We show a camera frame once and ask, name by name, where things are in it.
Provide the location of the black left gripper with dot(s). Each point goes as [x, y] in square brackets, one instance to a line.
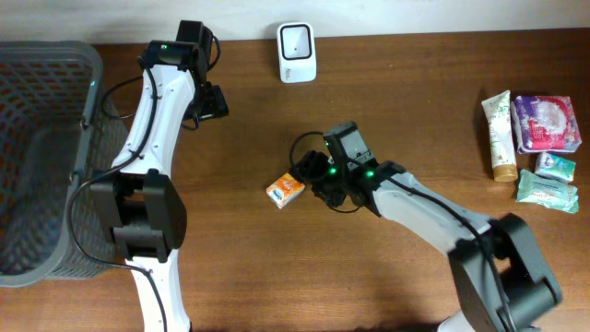
[216, 101]

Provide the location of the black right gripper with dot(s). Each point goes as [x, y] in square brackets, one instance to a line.
[311, 166]

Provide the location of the orange tissue pack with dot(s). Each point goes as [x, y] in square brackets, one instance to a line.
[283, 190]

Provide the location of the white Pantene tube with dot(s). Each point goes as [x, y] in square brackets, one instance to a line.
[497, 110]

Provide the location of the green wipes pack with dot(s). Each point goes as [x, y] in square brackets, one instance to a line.
[548, 193]

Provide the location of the red purple tissue pack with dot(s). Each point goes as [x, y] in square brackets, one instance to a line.
[545, 124]

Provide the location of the teal Kleenex tissue pack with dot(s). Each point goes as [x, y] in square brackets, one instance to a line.
[555, 167]

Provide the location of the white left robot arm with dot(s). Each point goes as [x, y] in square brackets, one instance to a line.
[139, 209]

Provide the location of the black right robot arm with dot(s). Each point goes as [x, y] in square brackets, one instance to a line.
[502, 279]

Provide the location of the white barcode scanner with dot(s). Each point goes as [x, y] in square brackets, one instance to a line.
[296, 52]

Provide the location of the grey plastic basket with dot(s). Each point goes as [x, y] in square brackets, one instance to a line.
[53, 138]

